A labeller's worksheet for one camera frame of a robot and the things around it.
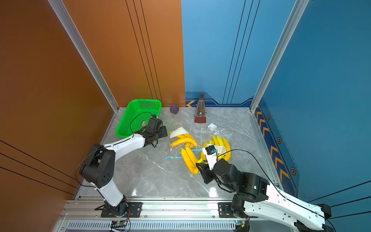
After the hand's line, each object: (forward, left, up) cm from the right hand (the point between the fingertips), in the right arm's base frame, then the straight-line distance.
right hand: (198, 164), depth 66 cm
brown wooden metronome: (+46, -3, -13) cm, 48 cm away
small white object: (+39, -12, -21) cm, 46 cm away
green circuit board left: (-20, +39, -24) cm, 50 cm away
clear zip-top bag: (+23, +7, -20) cm, 32 cm away
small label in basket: (+42, +41, -21) cm, 62 cm away
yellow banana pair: (+6, +4, -8) cm, 11 cm away
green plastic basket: (+51, +48, -21) cm, 73 cm away
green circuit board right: (-19, -21, -26) cm, 39 cm away
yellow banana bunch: (+25, +7, -16) cm, 30 cm away
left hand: (+31, +22, -13) cm, 40 cm away
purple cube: (+55, +17, -18) cm, 60 cm away
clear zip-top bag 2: (+30, -7, -21) cm, 37 cm away
